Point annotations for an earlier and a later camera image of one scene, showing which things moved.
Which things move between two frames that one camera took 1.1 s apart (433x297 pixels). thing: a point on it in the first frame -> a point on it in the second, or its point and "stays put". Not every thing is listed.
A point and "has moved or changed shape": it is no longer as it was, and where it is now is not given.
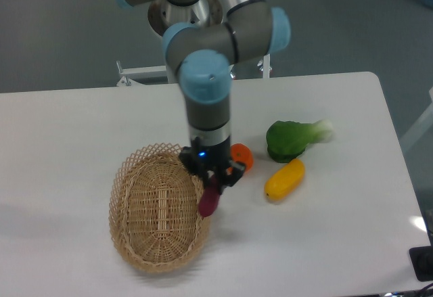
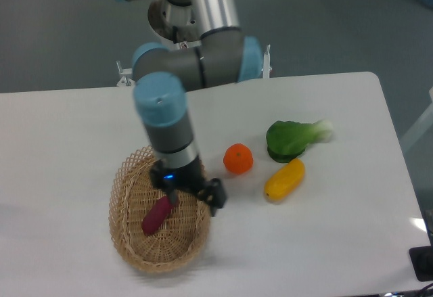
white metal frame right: x=422 y=126 stays put
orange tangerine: x=241 y=153 stays put
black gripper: x=214 y=157 -> x=190 y=176
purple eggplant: x=210 y=197 has moved or changed shape
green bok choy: x=286 y=141 stays put
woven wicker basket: x=154 y=216 stays put
